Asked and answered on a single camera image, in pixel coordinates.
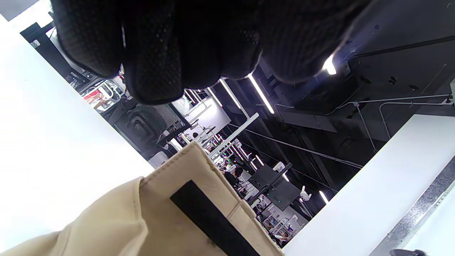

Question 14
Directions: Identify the person's left hand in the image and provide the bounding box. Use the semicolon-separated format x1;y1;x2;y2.
50;0;372;105

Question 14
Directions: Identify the beige fabric pencil pouch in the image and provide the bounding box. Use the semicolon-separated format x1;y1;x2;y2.
0;142;285;256

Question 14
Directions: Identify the grey hand controller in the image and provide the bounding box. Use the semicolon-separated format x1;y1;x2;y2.
390;249;430;256

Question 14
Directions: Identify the black office chair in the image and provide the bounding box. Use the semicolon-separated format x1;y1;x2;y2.
108;99;194;161

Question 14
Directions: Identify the red cardboard box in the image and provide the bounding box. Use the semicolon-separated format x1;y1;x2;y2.
84;89;111;110

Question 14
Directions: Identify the black computer cart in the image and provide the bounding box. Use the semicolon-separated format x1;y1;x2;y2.
20;21;93;91

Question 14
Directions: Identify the black monitor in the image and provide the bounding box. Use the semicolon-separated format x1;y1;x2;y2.
248;163;301;211

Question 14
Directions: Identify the metal wall cable duct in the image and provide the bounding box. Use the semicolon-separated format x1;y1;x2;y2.
369;165;455;256

